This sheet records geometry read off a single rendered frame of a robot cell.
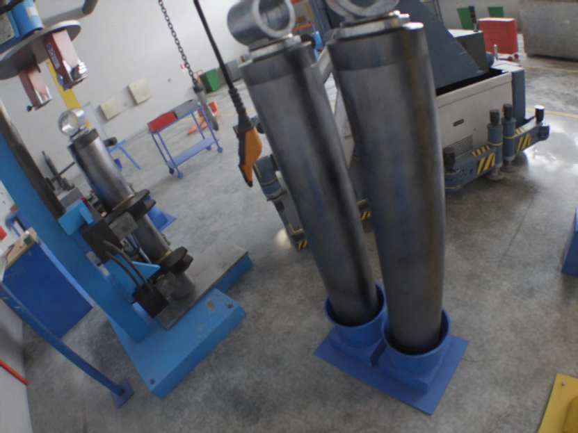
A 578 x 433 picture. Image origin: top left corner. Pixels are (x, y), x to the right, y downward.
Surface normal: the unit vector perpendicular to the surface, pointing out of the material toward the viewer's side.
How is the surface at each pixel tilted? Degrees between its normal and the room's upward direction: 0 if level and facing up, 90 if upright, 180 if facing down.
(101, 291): 90
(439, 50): 90
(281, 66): 90
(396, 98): 90
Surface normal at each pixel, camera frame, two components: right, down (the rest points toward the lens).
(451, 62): 0.27, 0.48
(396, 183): -0.40, 0.63
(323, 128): 0.60, 0.28
